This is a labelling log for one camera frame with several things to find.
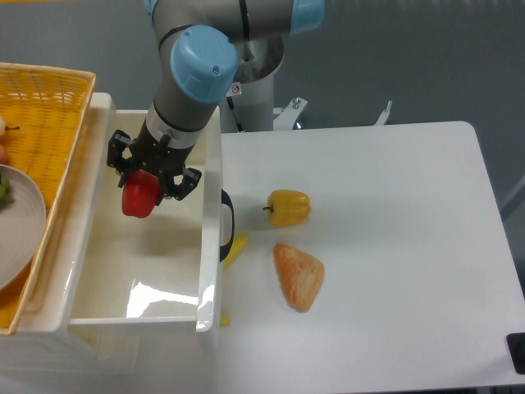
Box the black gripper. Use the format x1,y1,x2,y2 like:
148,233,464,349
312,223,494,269
107,121,202,205

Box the red bell pepper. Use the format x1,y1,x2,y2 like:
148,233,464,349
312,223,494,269
121,170,161,218

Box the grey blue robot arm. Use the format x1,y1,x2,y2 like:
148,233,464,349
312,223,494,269
107,1,325,217

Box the white upper drawer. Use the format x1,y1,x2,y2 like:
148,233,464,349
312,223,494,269
70,112,225,335

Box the yellow bell pepper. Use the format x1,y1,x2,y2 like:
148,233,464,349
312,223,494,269
262,190,311,227

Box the yellow banana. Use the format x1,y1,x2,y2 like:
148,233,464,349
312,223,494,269
219,232,249,328

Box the yellow woven basket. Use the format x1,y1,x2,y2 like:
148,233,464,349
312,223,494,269
1,62,97,336

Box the grey plate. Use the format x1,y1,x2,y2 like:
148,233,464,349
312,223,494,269
1,165,47,287

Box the pink fruit in basket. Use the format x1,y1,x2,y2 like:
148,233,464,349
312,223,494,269
0,145,8,164

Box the green grapes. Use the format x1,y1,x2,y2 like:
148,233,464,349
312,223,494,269
0,175,15,209

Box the white fruit with stem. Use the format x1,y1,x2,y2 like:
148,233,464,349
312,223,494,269
0,116,20,135

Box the orange bread loaf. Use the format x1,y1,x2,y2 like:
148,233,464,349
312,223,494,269
273,242,325,313

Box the black corner device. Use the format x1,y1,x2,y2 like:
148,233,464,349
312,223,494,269
506,332,525,375

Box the black drawer handle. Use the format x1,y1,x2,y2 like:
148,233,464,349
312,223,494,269
219,190,235,262

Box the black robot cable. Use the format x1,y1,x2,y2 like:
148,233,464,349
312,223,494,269
225,94,246,133

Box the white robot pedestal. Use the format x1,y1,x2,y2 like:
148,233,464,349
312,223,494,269
219,36,285,133

